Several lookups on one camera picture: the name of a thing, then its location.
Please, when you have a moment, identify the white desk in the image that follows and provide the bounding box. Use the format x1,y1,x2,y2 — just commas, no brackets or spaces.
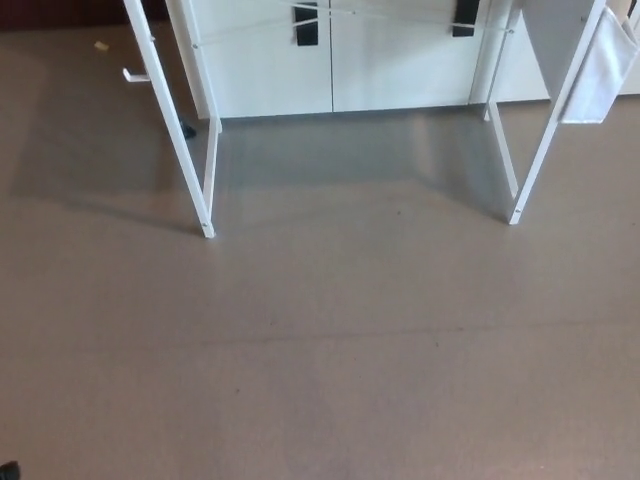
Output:
121,0,622,240

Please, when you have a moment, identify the grey mesh desk panel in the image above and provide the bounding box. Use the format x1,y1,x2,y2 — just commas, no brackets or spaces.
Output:
519,0,597,102

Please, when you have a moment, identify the dark brown furniture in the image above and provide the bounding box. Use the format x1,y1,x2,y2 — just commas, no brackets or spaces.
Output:
0,0,132,34

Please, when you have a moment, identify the white cabinet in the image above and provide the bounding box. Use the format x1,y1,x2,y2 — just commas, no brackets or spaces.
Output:
164,0,640,121

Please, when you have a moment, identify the black cabinet handle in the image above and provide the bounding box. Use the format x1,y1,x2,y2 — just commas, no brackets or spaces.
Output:
293,2,320,48
451,0,482,38

